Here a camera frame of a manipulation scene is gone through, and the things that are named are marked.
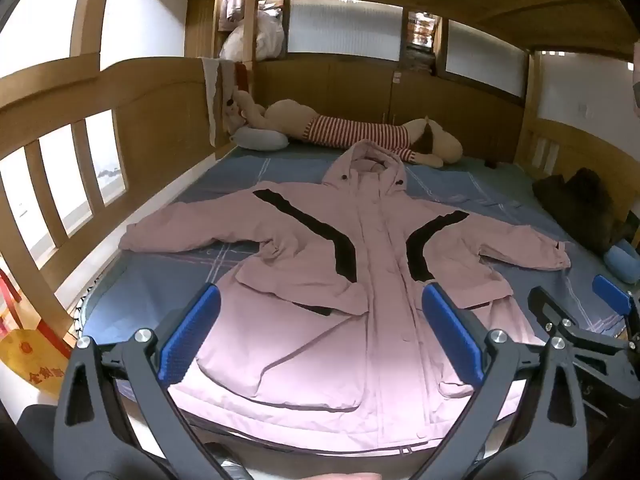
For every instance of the red cloth item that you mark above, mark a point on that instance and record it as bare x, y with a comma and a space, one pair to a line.
241, 76

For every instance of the blue-grey plaid bed sheet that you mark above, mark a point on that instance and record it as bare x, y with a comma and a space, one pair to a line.
200, 270

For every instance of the blue neck pillow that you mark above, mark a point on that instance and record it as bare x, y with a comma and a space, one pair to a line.
622, 260

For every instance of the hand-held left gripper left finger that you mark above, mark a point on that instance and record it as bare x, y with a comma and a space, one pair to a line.
192, 332

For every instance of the small pink plush toy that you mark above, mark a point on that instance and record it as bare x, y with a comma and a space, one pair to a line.
232, 112

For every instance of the yellow paper bag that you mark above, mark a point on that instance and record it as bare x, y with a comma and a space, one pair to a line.
30, 360

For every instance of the grey small pillow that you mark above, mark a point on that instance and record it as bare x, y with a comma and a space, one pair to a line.
260, 138

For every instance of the wooden bunk bed frame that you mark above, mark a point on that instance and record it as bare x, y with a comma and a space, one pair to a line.
150, 110

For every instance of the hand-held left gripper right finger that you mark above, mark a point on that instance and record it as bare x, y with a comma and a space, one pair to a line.
452, 332

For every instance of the pink hooded jacket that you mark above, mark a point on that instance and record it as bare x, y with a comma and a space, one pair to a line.
370, 270

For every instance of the long plush dog striped shirt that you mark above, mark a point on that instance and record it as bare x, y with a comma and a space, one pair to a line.
340, 130

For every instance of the white hanging towel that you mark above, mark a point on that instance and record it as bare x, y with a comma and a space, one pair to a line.
210, 95

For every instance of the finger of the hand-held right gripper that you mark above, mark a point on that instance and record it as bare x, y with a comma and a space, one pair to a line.
611, 297
547, 305

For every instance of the white bedding bundle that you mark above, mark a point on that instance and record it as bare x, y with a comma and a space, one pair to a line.
255, 37

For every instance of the dark clothes pile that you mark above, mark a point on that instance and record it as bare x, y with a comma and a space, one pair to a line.
580, 200

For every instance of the red stool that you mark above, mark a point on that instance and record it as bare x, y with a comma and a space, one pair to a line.
7, 290

